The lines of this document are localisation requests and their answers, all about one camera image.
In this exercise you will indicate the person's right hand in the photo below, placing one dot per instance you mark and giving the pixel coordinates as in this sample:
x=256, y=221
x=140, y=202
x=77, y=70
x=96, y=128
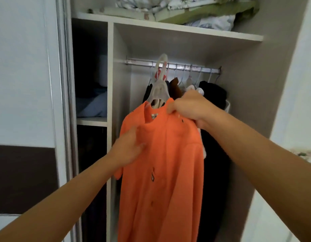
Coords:
x=193, y=107

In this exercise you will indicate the person's left hand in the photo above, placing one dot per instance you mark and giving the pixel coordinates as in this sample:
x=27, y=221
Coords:
x=125, y=149

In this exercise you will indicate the person's left fingers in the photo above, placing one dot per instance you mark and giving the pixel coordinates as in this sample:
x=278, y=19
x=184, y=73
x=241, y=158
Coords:
x=139, y=143

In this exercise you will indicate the person's right fingers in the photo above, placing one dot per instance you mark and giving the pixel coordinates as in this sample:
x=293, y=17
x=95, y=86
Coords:
x=174, y=107

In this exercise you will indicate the orange shirt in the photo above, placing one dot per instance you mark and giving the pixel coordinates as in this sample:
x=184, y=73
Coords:
x=160, y=173

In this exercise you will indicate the person's right forearm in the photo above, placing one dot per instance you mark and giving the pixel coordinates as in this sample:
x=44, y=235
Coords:
x=264, y=168

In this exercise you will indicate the person's left forearm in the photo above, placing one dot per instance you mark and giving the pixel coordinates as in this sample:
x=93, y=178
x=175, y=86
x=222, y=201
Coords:
x=54, y=206

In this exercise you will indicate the brown hanging garment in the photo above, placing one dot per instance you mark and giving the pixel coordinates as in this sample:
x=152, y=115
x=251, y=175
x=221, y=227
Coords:
x=175, y=89

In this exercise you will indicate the white plastic clothes hanger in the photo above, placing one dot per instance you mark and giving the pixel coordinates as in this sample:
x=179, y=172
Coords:
x=159, y=85

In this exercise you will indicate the dark hanging garment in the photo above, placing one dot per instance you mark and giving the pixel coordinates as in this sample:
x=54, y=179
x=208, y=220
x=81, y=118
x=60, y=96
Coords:
x=147, y=93

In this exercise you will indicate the white wardrobe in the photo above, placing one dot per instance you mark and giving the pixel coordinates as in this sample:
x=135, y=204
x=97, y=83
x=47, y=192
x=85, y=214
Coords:
x=170, y=73

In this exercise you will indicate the metal closet rod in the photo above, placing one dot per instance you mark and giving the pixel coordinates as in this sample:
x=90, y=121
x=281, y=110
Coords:
x=173, y=65

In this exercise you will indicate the blue folded clothes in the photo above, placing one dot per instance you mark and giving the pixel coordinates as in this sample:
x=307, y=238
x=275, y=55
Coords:
x=93, y=104

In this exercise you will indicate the black hanging garment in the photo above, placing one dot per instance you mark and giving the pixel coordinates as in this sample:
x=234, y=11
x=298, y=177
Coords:
x=216, y=161

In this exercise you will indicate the green patterned folded bedding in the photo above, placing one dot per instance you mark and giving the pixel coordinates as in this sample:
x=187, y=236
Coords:
x=180, y=10

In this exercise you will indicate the sliding wardrobe door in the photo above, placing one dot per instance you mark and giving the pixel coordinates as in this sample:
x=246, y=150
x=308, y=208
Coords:
x=26, y=110

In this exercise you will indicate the floral patterned bedding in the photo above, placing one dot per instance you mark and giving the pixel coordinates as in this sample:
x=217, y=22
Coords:
x=305, y=156

